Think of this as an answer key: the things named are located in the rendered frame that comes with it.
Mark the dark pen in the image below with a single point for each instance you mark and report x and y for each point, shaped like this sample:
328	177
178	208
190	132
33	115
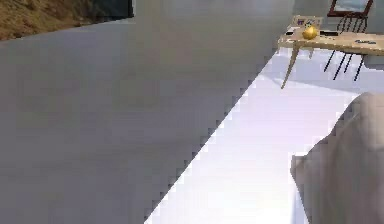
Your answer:
365	42

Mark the light wooden table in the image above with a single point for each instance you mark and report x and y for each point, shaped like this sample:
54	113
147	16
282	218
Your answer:
336	42

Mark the small colourful box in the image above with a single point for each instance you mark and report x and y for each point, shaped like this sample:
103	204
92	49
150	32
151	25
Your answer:
306	21

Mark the dark window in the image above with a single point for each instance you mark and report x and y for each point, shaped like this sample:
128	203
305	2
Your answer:
113	8

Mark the grey upholstered sofa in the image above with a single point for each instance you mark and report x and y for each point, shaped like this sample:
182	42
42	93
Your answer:
350	166

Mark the small black flat object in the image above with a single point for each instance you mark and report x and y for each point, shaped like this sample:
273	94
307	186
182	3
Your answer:
289	32

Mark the black remote control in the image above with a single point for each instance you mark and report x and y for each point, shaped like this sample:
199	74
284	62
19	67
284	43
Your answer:
329	33

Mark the framed picture with red frame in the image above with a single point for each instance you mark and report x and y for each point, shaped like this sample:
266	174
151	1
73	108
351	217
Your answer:
350	6

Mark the yellow round fruit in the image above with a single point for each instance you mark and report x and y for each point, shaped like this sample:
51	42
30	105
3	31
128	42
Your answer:
310	32

